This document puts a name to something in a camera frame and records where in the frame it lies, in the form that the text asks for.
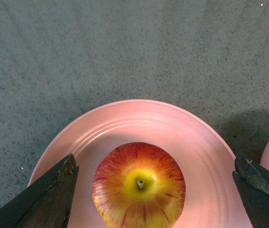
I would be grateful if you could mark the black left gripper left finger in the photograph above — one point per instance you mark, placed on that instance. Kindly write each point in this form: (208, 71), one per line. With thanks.
(47, 202)

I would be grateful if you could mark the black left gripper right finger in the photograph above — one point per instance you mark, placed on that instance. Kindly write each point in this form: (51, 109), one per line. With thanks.
(252, 182)

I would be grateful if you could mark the red yellow apple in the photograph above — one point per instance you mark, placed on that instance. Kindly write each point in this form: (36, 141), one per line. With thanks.
(139, 185)

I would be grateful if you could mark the pink plate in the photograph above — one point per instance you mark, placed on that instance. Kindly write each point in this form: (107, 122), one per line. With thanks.
(207, 162)

